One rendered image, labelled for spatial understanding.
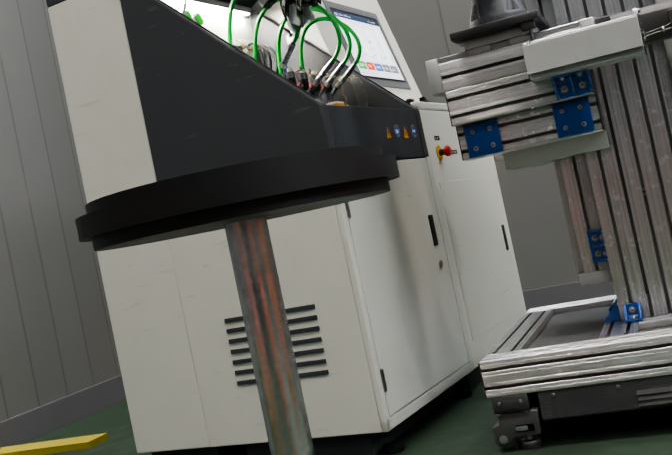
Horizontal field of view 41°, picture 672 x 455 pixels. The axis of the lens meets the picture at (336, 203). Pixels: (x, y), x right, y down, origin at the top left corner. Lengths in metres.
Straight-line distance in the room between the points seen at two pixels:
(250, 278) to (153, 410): 1.88
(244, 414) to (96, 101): 1.03
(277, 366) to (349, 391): 1.47
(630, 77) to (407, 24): 2.46
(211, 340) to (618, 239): 1.16
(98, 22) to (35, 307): 1.81
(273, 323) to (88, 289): 3.67
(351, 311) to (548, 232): 2.34
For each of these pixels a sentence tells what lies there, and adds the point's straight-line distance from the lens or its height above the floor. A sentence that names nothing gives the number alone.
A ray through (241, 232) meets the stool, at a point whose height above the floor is 0.64.
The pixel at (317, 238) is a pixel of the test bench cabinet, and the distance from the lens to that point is 2.43.
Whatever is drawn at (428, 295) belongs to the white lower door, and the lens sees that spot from 2.81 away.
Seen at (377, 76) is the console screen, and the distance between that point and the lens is 3.45.
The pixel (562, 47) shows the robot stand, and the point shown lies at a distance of 2.19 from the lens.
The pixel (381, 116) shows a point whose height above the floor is 0.92.
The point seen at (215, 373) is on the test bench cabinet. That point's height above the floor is 0.28.
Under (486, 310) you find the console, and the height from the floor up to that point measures 0.23.
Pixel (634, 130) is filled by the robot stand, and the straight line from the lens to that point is 2.48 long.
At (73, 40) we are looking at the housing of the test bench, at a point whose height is 1.34.
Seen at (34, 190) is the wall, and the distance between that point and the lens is 4.47.
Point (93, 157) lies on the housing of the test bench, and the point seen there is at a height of 0.98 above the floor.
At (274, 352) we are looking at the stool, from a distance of 1.00.
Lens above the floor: 0.62
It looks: 2 degrees up
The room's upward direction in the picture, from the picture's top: 12 degrees counter-clockwise
